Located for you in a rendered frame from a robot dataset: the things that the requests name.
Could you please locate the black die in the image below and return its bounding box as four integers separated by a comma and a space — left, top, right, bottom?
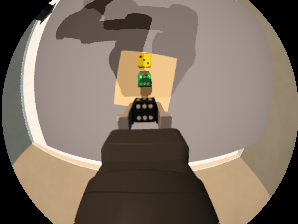
133, 97, 156, 123

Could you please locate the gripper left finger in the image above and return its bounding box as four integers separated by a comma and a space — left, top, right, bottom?
117, 102, 134, 129

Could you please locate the peach flat mat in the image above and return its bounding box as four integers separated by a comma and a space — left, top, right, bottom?
114, 50, 177, 111

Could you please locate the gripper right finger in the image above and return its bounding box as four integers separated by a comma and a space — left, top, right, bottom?
156, 101, 172, 129

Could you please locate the yellow die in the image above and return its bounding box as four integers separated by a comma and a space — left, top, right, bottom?
137, 54, 151, 68

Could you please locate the green die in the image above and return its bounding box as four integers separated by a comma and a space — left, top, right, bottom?
138, 74, 152, 87

